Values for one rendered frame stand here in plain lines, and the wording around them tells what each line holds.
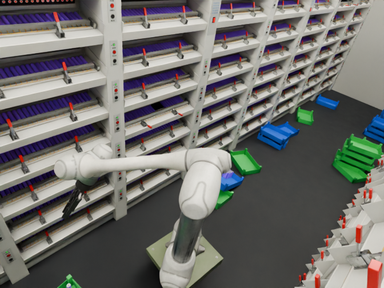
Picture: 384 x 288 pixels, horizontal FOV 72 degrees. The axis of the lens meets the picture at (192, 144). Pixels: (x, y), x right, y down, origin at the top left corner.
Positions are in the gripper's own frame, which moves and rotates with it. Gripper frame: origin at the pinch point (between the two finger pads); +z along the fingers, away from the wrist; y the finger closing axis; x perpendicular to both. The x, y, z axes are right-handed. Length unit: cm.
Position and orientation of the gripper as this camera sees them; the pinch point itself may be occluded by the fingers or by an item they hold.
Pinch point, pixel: (67, 210)
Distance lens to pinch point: 155.0
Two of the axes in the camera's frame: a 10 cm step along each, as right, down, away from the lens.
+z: -5.6, 7.9, 2.4
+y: -3.2, -4.7, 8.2
